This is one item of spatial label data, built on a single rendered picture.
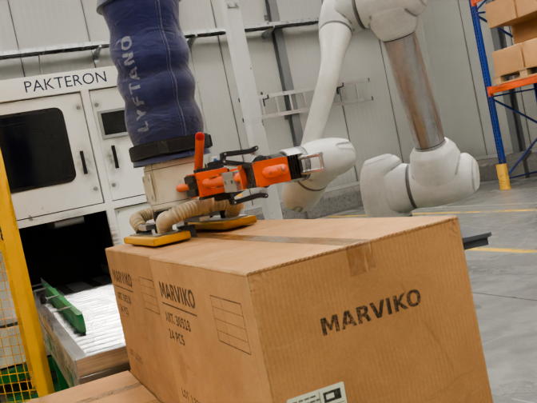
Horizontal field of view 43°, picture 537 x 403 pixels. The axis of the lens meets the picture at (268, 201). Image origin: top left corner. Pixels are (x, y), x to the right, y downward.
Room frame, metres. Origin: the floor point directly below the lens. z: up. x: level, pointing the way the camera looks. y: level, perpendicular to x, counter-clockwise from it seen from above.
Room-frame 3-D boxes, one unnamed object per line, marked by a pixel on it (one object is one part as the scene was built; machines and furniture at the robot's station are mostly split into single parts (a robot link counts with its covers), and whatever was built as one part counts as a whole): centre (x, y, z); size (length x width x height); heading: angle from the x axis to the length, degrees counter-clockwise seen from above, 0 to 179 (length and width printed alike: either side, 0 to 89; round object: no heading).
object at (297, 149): (1.77, -0.08, 1.08); 0.09 x 0.06 x 0.09; 25
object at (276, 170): (1.79, 0.05, 1.08); 0.93 x 0.30 x 0.04; 24
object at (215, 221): (1.96, 0.15, 0.98); 0.34 x 0.10 x 0.05; 24
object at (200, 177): (1.69, 0.14, 1.08); 0.10 x 0.08 x 0.06; 114
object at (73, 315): (3.61, 1.23, 0.60); 1.60 x 0.10 x 0.09; 23
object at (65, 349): (3.26, 1.14, 0.50); 2.31 x 0.05 x 0.19; 23
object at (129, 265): (1.91, 0.22, 0.74); 0.60 x 0.40 x 0.40; 23
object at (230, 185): (1.50, 0.05, 1.07); 0.07 x 0.07 x 0.04; 24
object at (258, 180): (1.37, 0.00, 1.08); 0.08 x 0.07 x 0.05; 24
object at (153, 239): (1.88, 0.33, 0.98); 0.34 x 0.10 x 0.05; 24
